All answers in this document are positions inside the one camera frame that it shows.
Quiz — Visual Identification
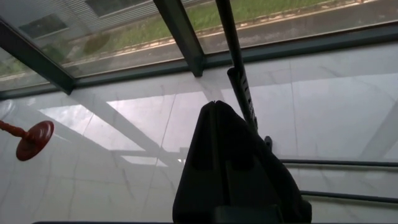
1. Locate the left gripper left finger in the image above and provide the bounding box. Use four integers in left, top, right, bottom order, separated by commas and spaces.
172, 100, 226, 224

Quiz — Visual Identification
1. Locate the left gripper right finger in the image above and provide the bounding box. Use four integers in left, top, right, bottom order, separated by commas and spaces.
216, 100, 284, 207

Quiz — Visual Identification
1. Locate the black garment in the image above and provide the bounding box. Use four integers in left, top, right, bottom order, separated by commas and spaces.
217, 102, 313, 224

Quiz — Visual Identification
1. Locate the black clothes rack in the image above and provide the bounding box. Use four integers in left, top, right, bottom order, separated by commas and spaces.
215, 0, 398, 205

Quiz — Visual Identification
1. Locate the window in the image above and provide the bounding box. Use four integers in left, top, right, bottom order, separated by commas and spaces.
0, 0, 398, 100

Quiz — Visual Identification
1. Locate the red wooden disc stand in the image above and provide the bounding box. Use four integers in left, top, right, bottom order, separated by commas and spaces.
0, 119, 55, 162

